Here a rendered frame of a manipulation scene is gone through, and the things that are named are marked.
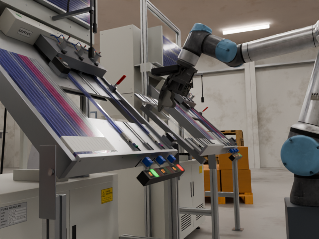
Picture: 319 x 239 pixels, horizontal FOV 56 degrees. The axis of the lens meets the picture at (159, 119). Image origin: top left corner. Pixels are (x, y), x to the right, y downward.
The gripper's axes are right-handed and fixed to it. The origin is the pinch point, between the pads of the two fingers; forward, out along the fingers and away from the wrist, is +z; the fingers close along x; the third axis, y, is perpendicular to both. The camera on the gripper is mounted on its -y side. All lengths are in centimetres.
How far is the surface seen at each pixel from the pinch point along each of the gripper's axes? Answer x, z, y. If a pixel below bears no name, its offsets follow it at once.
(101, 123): -18.5, 12.6, -8.9
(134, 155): -19.9, 15.6, 8.6
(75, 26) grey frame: 9, -15, -65
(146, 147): -1.7, 15.8, 3.7
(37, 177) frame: -15, 47, -29
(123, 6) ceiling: 459, -116, -401
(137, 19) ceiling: 537, -113, -406
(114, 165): -27.3, 19.4, 7.6
